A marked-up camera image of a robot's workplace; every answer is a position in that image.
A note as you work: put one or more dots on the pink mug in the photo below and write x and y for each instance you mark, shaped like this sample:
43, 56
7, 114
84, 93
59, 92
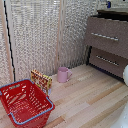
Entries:
62, 75

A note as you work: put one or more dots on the brown drawer cabinet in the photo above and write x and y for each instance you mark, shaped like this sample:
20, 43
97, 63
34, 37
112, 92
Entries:
110, 46

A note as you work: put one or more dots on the woven folding screen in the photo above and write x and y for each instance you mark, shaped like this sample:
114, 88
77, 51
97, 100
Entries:
30, 36

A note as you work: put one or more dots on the red shopping basket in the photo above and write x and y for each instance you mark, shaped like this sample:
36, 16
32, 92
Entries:
25, 103

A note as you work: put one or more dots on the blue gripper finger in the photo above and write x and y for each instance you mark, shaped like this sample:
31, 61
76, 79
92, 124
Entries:
109, 4

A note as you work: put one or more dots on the colourful patterned box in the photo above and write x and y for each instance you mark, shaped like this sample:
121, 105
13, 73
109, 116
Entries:
41, 81

